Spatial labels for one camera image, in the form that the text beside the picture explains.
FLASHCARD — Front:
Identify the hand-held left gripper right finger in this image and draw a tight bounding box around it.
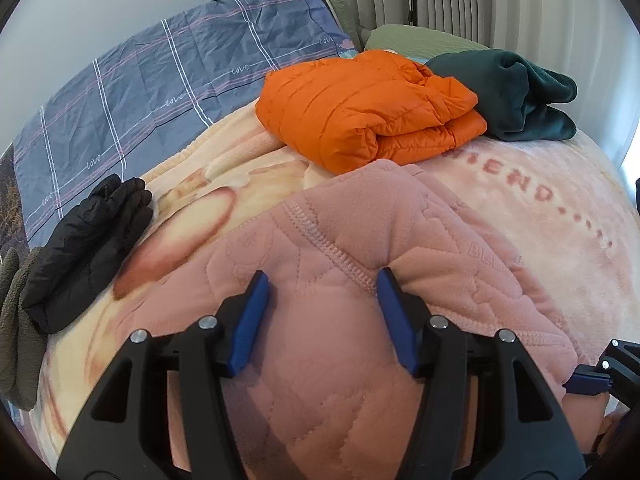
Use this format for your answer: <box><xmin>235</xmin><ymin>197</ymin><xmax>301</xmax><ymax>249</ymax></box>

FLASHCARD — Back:
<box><xmin>376</xmin><ymin>267</ymin><xmax>586</xmax><ymax>480</ymax></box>

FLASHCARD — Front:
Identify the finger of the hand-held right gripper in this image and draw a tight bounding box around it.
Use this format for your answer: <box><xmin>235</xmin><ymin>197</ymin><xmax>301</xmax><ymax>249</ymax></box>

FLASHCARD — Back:
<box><xmin>562</xmin><ymin>339</ymin><xmax>640</xmax><ymax>408</ymax></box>

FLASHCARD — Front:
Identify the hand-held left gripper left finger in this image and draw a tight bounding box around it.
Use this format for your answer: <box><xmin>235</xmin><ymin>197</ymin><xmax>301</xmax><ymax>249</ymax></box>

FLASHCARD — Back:
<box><xmin>56</xmin><ymin>270</ymin><xmax>271</xmax><ymax>480</ymax></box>

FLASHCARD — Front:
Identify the pink quilted fleece sweater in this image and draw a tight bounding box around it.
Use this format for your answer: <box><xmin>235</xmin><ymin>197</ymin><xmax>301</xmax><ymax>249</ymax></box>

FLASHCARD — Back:
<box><xmin>117</xmin><ymin>158</ymin><xmax>608</xmax><ymax>480</ymax></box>

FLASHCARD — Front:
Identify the black puffer jacket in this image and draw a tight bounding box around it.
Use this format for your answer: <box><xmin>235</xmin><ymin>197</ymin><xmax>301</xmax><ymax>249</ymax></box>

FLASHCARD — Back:
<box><xmin>21</xmin><ymin>173</ymin><xmax>154</xmax><ymax>334</ymax></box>

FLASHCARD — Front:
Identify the peach printed blanket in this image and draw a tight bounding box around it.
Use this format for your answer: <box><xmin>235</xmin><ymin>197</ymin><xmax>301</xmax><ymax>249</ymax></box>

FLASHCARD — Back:
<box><xmin>10</xmin><ymin>105</ymin><xmax>640</xmax><ymax>461</ymax></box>

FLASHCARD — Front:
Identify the orange puffer jacket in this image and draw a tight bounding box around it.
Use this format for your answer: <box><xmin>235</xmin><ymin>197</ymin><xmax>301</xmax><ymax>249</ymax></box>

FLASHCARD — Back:
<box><xmin>255</xmin><ymin>50</ymin><xmax>488</xmax><ymax>175</ymax></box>

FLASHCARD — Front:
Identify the grey-brown fleece garment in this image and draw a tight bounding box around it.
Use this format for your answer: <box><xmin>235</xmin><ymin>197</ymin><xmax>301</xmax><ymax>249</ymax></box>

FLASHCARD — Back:
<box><xmin>0</xmin><ymin>246</ymin><xmax>48</xmax><ymax>411</ymax></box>

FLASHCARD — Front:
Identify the dark teal fleece garment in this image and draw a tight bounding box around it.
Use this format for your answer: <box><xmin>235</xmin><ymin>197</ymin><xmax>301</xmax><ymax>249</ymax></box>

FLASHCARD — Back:
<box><xmin>425</xmin><ymin>49</ymin><xmax>579</xmax><ymax>142</ymax></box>

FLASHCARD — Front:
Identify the dark patterned pillow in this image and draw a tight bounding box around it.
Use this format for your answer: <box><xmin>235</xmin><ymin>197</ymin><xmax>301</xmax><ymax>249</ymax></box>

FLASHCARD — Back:
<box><xmin>0</xmin><ymin>150</ymin><xmax>31</xmax><ymax>261</ymax></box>

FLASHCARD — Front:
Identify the blue plaid pillow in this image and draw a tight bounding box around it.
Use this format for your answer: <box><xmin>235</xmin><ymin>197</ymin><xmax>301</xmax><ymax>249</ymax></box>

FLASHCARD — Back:
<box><xmin>12</xmin><ymin>0</ymin><xmax>361</xmax><ymax>251</ymax></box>

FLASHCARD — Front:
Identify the green pillow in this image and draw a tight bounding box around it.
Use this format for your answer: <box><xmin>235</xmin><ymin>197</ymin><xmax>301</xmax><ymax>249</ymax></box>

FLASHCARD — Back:
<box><xmin>327</xmin><ymin>0</ymin><xmax>363</xmax><ymax>51</ymax></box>
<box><xmin>364</xmin><ymin>25</ymin><xmax>491</xmax><ymax>63</ymax></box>

